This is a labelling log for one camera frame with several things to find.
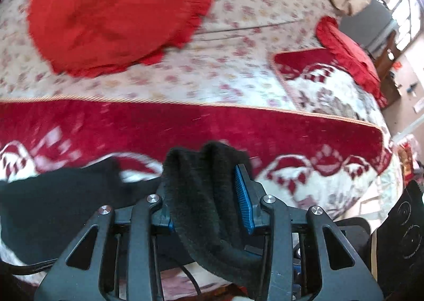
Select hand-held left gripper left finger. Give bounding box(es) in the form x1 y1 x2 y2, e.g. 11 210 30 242
35 193 174 301

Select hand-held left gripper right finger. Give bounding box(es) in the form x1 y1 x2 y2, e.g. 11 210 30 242
235 164 385 301

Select black pants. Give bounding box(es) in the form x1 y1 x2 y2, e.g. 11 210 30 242
0 140 266 300

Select red plush seat cover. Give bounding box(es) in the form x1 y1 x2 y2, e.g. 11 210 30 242
0 96 395 296

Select red plush armrest cover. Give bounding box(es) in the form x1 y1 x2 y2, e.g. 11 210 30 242
272 51 391 133

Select wooden furniture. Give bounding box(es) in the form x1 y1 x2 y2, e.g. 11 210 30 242
374 31 403 110

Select small red ruffled pillow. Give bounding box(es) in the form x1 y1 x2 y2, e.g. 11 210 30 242
315 16 388 108

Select floral sofa cover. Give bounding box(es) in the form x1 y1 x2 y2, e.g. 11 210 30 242
0 0 342 114

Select window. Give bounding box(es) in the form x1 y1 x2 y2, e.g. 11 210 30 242
376 0 419 52

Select large red heart pillow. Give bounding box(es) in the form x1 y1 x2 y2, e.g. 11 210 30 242
28 0 213 78

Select thin black cable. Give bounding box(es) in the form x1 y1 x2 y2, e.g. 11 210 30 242
180 264 201 296

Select black braided cable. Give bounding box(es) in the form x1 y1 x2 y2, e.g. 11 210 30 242
7 256 62 277

